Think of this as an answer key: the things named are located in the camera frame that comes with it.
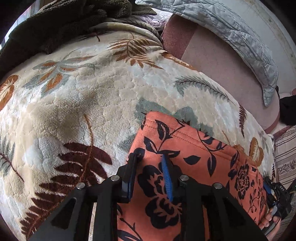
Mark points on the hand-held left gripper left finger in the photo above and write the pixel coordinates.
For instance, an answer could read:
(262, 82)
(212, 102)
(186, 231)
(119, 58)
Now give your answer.
(128, 185)

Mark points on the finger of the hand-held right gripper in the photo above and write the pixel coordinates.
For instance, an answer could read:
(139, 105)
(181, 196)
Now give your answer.
(267, 186)
(274, 209)

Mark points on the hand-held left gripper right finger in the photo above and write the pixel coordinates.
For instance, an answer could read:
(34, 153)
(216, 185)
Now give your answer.
(167, 176)

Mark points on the orange floral garment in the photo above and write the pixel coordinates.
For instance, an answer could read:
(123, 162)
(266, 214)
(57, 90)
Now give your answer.
(196, 150)

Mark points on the person's right hand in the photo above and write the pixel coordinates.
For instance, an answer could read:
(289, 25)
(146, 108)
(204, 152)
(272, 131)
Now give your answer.
(268, 222)

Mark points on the striped floral sofa cushion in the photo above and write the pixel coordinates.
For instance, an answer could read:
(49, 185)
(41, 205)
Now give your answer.
(285, 157)

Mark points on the black garment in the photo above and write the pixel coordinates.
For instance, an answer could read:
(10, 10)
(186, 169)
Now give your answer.
(289, 109)

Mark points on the leaf print fleece blanket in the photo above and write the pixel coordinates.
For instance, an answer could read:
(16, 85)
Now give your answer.
(81, 104)

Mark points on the pink sofa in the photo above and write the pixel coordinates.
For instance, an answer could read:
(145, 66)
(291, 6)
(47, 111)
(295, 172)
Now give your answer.
(219, 64)

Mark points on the purple striped cloth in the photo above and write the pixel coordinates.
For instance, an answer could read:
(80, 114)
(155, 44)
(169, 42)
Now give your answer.
(146, 19)

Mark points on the grey quilted pillow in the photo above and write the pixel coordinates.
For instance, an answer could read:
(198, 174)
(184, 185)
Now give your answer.
(231, 30)

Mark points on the brown fleece garment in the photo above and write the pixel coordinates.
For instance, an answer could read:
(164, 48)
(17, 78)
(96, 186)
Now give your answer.
(57, 25)

